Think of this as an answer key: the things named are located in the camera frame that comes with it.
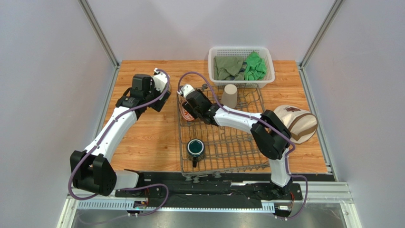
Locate red patterned white bowl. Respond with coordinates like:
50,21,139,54
180,101,195,122

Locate beige plastic cup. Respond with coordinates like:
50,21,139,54
221,84,238,109

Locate dark green mug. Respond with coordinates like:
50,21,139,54
186,139,206,168

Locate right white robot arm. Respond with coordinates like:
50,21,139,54
178,89,293,188

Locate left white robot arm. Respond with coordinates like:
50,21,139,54
68,69,171,200

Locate olive green cloth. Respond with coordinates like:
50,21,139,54
213,56,246,81

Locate bright green cloth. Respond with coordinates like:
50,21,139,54
244,52,268,81

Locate white plastic basket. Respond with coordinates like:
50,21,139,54
208,47,275,88

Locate cream brown cap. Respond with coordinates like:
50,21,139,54
274,105,318,144

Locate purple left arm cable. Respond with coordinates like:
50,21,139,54
68,68,172,217

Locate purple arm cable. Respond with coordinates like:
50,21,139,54
177,71,309,221
68,68,172,217

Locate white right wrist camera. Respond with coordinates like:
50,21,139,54
177,84,195,98

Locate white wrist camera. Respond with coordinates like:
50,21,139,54
153,68,169,93
177,84,195,98

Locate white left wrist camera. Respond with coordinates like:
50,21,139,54
153,68,169,93

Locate grey wire dish rack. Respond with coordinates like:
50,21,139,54
176,85,270,183

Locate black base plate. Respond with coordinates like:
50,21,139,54
110,171,309,210

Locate aluminium frame post left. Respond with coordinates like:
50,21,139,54
78,0,120,68

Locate aluminium frame post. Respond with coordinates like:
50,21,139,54
299,0,345,68
78,0,120,68

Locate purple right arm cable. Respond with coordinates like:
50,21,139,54
177,71,309,221

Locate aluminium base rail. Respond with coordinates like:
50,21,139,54
57,172,362,228

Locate aluminium frame post right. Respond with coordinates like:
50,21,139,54
299,0,345,68

